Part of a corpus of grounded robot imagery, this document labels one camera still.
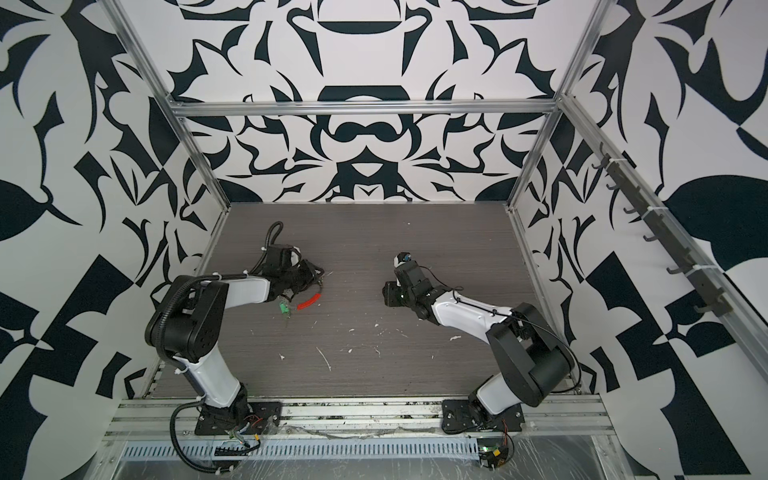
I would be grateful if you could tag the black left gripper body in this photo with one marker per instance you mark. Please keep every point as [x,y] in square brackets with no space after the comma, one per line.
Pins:
[301,279]

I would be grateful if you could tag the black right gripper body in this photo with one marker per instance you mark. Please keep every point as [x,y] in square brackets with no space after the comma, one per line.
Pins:
[397,296]

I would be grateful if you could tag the large metal keyring red handle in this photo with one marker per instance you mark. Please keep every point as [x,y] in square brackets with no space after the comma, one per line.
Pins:
[309,300]

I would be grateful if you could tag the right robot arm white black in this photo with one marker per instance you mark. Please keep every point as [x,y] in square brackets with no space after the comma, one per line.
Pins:
[532,359]

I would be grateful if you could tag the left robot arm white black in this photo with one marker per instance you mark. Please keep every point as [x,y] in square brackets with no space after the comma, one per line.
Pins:
[186,326]

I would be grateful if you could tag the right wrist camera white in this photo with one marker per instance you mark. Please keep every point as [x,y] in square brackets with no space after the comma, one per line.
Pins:
[404,261]

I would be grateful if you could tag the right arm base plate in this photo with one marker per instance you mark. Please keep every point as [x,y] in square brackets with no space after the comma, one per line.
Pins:
[480,417]

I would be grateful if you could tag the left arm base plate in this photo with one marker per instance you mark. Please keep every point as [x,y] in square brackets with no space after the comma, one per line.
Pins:
[254,418]

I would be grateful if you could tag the aluminium front rail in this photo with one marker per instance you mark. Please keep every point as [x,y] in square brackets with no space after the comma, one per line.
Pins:
[366,417]

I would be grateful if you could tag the white slotted cable duct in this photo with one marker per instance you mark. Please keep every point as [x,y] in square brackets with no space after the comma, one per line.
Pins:
[333,449]

